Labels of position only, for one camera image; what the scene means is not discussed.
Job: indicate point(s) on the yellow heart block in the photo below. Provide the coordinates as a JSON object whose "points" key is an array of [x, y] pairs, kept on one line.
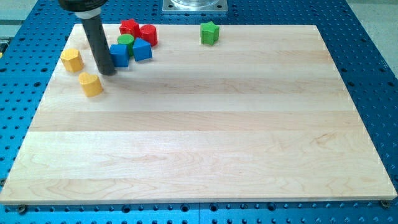
{"points": [[90, 84]]}

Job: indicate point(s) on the green star block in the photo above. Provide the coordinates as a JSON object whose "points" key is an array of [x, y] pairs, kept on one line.
{"points": [[209, 33]]}

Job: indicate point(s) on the red star block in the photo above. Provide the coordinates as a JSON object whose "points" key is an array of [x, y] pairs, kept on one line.
{"points": [[130, 26]]}

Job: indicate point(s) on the blue cube block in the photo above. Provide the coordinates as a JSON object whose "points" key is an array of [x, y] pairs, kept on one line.
{"points": [[120, 55]]}

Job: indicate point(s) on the light wooden board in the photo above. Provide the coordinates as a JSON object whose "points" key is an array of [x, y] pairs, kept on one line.
{"points": [[263, 115]]}

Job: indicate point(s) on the blue perforated metal table plate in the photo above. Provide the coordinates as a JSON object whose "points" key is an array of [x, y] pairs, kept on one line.
{"points": [[360, 35]]}

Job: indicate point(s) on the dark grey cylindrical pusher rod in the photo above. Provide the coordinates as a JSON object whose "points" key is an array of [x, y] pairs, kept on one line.
{"points": [[93, 27]]}

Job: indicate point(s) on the red cylinder block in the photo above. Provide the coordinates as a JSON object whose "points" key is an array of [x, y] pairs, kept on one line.
{"points": [[149, 34]]}

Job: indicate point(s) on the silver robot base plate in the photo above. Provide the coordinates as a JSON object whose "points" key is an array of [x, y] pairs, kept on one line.
{"points": [[194, 5]]}

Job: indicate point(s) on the green cylinder block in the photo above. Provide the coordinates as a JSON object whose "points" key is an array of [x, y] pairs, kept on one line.
{"points": [[128, 40]]}

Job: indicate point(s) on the yellow hexagon block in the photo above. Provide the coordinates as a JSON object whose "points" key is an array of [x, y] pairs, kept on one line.
{"points": [[72, 60]]}

